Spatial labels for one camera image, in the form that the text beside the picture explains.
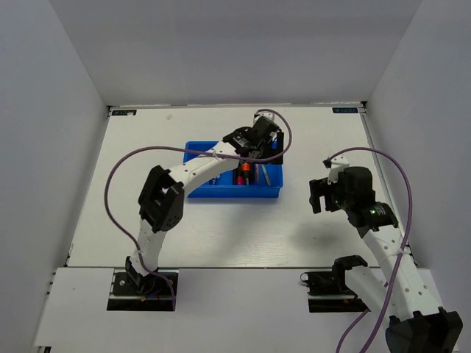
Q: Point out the slim orange highlighter pen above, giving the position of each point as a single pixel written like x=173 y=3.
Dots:
x=258 y=174

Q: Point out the clear blue tube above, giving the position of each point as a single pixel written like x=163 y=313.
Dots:
x=215 y=180

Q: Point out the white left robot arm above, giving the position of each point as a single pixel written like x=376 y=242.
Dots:
x=162 y=198

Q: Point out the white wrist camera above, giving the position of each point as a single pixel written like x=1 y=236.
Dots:
x=335 y=165
x=267 y=115

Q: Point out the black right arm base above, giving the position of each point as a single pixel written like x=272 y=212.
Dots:
x=327 y=291

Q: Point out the blue corner label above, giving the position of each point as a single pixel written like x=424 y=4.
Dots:
x=345 y=110
x=124 y=112

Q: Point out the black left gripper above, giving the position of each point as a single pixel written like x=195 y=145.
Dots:
x=280 y=146

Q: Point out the orange cap black highlighter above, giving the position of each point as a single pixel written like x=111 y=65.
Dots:
x=246 y=172

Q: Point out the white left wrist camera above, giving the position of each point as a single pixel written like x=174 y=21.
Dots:
x=267 y=115

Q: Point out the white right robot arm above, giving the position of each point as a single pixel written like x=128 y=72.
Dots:
x=413 y=319

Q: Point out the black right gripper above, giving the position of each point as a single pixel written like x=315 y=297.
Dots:
x=320 y=187

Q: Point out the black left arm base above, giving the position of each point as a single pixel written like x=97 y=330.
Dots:
x=125 y=296

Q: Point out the slim yellow highlighter pen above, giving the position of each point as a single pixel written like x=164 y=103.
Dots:
x=266 y=175

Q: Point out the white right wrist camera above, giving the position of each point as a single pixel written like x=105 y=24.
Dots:
x=335 y=165

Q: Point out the left blue corner label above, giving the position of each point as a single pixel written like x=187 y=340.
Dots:
x=124 y=112

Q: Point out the blue plastic divided tray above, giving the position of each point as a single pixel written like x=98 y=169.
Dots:
x=227 y=187

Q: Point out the right blue corner label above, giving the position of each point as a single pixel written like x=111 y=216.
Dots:
x=345 y=110

